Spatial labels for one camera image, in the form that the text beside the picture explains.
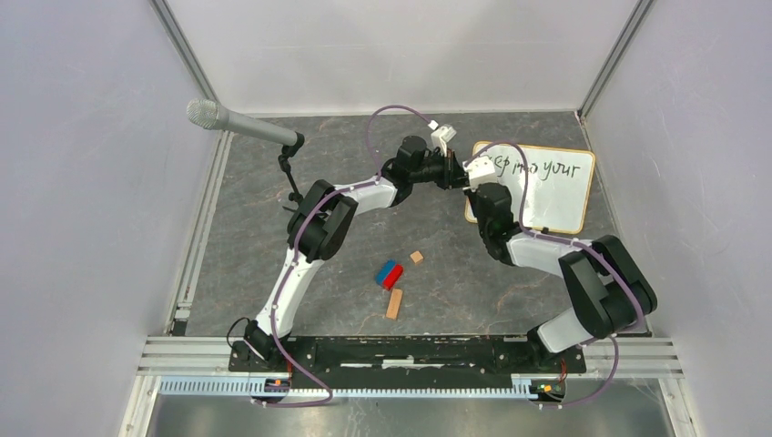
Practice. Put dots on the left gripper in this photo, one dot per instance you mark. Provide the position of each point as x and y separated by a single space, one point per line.
453 176

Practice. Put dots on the white whiteboard wooden frame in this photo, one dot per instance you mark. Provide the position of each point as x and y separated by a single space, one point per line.
556 183

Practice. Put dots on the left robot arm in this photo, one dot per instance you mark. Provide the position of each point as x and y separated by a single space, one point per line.
319 226

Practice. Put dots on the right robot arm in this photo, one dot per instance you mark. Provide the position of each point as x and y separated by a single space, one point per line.
607 291

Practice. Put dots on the small wooden cube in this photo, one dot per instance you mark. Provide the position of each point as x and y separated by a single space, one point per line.
417 257

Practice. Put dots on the blue and red block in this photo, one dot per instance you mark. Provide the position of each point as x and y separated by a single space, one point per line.
389 274

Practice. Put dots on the long wooden block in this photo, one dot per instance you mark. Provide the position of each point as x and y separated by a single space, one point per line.
394 305

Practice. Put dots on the black microphone tripod stand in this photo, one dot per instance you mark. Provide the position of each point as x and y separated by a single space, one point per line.
285 167

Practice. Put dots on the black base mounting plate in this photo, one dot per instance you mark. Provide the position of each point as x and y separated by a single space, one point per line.
408 362

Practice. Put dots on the silver microphone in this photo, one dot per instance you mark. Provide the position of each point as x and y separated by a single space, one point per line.
211 115

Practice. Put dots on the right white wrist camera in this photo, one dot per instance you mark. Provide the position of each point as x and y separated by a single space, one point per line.
480 171

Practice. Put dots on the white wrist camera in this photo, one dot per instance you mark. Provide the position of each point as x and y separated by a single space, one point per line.
441 136
480 171

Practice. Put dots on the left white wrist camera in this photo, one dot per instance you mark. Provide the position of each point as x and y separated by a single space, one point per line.
441 136

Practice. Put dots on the aluminium rail frame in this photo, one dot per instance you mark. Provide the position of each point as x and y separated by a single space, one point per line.
633 386

